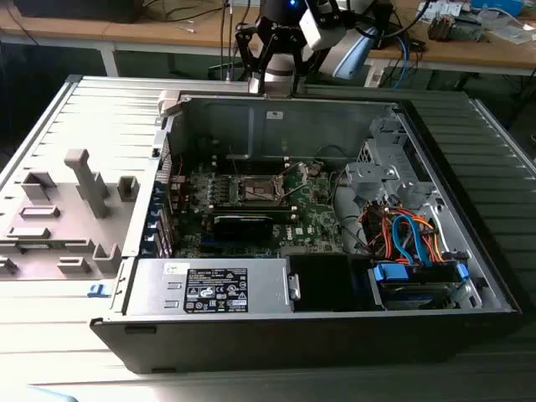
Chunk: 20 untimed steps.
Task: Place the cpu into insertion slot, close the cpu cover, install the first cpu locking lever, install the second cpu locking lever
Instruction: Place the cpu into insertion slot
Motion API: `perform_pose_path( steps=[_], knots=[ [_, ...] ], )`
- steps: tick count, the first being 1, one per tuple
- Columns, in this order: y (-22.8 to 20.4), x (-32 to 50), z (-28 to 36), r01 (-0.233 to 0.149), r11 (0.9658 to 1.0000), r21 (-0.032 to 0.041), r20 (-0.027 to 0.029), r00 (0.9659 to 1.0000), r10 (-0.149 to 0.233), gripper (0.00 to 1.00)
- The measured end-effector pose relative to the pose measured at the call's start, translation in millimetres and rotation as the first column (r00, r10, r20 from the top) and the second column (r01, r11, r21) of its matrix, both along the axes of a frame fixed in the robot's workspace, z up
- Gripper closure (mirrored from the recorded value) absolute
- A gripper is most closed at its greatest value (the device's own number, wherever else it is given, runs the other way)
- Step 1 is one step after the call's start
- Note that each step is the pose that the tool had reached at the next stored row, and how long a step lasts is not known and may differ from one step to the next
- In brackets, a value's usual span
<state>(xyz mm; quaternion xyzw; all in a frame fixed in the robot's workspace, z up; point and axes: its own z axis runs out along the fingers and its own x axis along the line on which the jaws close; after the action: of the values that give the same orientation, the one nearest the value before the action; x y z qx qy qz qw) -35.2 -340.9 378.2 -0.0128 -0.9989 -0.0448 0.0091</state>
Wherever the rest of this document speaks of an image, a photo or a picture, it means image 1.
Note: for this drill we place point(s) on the grey parts rack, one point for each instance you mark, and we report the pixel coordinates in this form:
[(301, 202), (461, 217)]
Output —
[(75, 218)]

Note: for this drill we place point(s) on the finned heat sink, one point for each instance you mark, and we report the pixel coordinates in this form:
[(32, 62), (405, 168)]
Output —
[(439, 28)]

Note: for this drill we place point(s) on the black graphics card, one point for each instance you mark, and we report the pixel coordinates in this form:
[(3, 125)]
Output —
[(243, 228)]

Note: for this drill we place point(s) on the round coin battery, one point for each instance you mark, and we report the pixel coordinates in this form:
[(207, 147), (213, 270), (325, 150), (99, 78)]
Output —
[(313, 169)]

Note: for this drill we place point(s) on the clear plastic bag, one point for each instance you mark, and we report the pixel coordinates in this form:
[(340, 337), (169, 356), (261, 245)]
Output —
[(508, 31)]

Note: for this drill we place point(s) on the hard disk in blue carrier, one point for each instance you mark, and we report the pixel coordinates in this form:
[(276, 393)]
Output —
[(389, 274)]

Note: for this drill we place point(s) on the white printed paper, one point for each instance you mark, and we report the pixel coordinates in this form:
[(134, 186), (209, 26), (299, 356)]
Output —
[(435, 8)]

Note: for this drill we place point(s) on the metal drive cage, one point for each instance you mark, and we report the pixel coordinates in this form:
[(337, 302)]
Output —
[(368, 176)]

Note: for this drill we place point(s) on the green RAM stick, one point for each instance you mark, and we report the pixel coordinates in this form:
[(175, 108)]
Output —
[(52, 245)]

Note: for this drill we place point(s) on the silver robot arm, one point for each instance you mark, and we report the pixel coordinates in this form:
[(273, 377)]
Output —
[(278, 67)]

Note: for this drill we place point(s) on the black box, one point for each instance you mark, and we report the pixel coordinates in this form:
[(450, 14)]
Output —
[(75, 10)]

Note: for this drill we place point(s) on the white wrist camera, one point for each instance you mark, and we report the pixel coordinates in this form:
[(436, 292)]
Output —
[(320, 29)]

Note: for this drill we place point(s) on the black monitor stand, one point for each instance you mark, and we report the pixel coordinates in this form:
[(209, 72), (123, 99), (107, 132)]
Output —
[(383, 25)]

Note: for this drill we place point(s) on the blue box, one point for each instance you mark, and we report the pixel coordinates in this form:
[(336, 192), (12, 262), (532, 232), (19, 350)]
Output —
[(498, 6)]

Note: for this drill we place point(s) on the CPU socket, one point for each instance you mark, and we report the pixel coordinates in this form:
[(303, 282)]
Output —
[(255, 190)]

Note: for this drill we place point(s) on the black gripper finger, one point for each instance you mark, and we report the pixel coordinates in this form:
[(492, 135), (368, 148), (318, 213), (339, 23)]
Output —
[(242, 42), (298, 71)]

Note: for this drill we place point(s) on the small white box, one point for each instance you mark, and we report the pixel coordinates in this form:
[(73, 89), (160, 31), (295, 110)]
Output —
[(373, 78)]

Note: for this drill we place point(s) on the white case label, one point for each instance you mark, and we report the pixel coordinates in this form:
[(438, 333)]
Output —
[(275, 114)]

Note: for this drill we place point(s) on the black PC case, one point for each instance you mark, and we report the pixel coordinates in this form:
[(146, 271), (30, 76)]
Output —
[(251, 347)]

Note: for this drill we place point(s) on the grey power supply unit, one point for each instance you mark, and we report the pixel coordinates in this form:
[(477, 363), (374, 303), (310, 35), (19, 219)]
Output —
[(159, 289)]

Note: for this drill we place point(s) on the long wooden desk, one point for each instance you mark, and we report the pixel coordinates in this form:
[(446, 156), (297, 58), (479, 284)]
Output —
[(63, 31)]

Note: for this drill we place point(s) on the grey metal device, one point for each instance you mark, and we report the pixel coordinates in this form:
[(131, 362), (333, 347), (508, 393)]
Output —
[(467, 29)]

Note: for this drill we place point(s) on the blue expansion slot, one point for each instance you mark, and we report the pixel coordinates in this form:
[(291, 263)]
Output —
[(208, 242)]

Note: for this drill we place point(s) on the green motherboard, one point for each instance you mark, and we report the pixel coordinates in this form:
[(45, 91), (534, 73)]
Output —
[(312, 205)]

